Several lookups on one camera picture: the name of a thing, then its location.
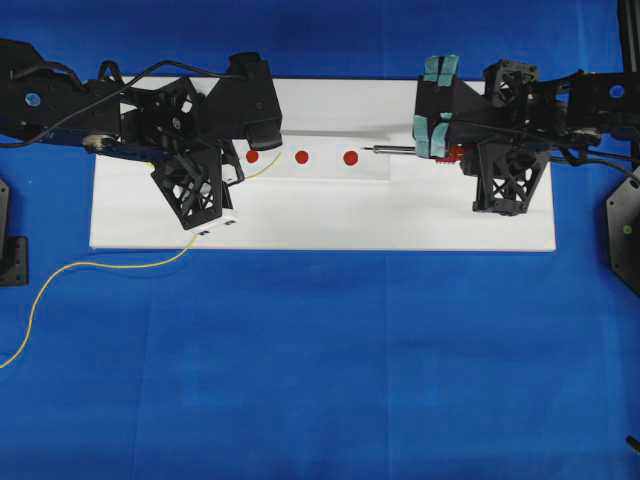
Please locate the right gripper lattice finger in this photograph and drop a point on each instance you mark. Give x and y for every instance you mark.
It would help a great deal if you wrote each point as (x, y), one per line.
(507, 178)

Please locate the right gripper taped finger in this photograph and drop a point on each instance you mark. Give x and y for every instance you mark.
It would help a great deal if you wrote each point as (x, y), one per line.
(447, 109)

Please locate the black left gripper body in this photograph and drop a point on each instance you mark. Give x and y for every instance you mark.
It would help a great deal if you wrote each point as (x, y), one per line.
(164, 120)

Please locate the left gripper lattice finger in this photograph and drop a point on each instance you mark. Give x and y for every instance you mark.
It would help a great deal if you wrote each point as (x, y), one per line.
(196, 185)

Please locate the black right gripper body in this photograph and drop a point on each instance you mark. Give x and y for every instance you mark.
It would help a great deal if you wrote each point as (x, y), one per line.
(507, 128)

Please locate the left gripper solid finger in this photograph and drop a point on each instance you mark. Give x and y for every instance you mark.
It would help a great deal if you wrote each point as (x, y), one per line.
(243, 106)

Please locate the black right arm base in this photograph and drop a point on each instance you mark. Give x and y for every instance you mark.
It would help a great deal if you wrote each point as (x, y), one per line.
(622, 213)

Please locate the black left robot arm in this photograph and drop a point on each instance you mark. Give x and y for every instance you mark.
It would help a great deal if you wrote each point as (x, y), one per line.
(45, 102)

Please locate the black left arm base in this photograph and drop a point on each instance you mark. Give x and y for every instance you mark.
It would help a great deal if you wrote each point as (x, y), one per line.
(14, 249)

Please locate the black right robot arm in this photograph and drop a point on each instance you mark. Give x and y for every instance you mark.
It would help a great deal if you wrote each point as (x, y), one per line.
(597, 104)

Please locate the white raised foam block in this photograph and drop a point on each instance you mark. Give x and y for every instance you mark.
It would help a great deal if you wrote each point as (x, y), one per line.
(307, 155)

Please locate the white foam base board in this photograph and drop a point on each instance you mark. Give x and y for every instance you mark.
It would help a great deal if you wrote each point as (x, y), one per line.
(425, 206)

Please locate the blue table cloth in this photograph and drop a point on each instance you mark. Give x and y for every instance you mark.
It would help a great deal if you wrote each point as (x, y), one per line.
(314, 365)

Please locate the black frame post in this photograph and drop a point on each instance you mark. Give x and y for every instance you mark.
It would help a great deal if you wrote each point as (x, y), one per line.
(628, 21)

